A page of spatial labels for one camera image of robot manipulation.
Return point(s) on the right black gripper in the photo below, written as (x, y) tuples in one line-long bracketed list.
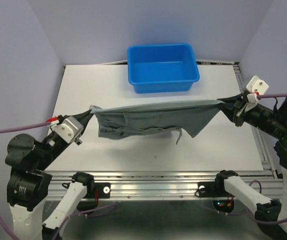
[(235, 106)]

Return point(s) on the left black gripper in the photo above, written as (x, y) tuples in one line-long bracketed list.
[(85, 116)]

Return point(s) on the light denim skirt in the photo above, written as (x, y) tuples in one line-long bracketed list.
[(191, 116)]

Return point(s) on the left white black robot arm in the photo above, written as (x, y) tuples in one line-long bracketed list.
[(28, 185)]

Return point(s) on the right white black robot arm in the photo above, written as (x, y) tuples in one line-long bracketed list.
[(270, 215)]

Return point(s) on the blue plastic bin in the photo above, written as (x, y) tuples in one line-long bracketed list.
[(162, 68)]

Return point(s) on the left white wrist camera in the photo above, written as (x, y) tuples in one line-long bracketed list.
[(69, 129)]

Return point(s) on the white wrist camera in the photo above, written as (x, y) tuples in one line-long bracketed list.
[(69, 129), (256, 87)]

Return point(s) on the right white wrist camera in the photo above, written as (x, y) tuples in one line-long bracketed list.
[(256, 87)]

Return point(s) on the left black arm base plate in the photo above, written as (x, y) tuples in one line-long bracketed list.
[(98, 190)]

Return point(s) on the aluminium extrusion frame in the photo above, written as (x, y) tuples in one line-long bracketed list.
[(140, 169)]

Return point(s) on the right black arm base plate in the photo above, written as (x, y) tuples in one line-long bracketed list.
[(206, 188)]

